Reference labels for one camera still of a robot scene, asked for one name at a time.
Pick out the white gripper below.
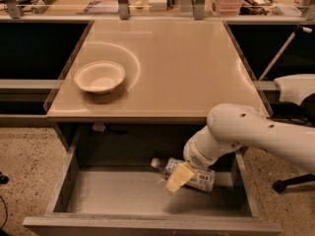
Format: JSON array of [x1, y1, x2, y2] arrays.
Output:
[[165, 138, 217, 194]]

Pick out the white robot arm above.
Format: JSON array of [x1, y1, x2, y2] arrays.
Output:
[[165, 103, 315, 193]]

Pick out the grey open top drawer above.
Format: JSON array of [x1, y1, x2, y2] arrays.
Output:
[[23, 125, 282, 236]]

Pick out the grey cabinet counter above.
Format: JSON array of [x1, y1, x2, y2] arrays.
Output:
[[47, 19, 265, 124]]

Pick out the black office chair base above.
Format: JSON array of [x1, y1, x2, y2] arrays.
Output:
[[273, 174, 315, 193]]

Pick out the white paper bowl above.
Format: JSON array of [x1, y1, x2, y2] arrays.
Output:
[[74, 61, 126, 94]]

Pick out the white stick with black tip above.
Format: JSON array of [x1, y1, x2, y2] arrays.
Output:
[[258, 25, 313, 81]]

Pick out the purple book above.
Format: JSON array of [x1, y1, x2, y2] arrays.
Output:
[[84, 1, 118, 14]]

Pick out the black coiled tool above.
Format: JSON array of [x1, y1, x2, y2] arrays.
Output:
[[31, 0, 57, 14]]

